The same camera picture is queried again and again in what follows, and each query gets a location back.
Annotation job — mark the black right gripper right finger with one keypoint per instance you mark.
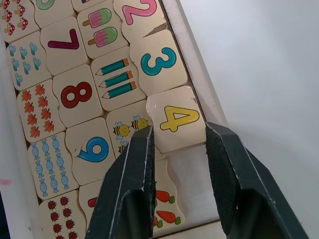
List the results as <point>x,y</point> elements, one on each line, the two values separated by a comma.
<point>239,189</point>

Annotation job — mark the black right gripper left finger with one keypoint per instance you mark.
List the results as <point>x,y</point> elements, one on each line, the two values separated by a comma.
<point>124,189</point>

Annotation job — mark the yellow number 4 tile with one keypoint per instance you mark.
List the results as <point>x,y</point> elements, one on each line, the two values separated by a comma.
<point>178,117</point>

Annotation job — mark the blue number 9 tile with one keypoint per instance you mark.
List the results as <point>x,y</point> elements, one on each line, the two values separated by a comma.
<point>92,149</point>

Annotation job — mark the red number 8 tile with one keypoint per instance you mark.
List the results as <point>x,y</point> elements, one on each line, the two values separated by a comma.
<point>77,95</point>

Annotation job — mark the white wooden puzzle board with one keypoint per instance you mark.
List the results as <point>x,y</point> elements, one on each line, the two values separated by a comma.
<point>199,74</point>

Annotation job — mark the teal number 3 tile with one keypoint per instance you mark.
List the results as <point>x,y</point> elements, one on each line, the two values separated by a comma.
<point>159,62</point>

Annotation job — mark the purple number 7 tile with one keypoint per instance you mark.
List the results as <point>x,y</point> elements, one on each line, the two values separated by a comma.
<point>64,44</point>

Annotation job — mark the pink number 2 tile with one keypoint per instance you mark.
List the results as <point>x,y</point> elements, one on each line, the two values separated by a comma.
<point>139,17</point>

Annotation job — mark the green number tile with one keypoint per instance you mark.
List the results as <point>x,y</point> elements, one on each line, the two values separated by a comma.
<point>53,11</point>

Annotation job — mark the carrots picture tile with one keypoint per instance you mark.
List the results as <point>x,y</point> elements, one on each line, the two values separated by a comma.
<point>167,199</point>

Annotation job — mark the bees picture tile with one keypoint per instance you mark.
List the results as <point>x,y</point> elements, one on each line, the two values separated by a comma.
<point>124,124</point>

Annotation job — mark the ladybugs picture tile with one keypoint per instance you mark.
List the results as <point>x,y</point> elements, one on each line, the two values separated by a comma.
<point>62,216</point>

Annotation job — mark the blue candies picture tile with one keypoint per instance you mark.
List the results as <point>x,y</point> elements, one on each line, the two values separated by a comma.
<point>51,164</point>

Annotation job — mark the pencils picture tile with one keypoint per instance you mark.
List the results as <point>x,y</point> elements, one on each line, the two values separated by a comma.
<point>117,77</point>

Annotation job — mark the orange leaves picture tile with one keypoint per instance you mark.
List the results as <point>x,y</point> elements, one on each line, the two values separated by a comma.
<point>40,112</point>

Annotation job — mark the ice cream picture tile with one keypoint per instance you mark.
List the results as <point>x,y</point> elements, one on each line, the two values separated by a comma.
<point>102,30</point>

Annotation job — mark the blue clouds picture tile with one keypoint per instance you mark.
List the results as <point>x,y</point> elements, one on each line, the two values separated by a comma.
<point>27,59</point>

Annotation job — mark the colourful picture tile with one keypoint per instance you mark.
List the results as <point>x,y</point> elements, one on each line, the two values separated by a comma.
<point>92,3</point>

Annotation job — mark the mushrooms picture tile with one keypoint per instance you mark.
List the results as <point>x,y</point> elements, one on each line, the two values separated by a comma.
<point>15,20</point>

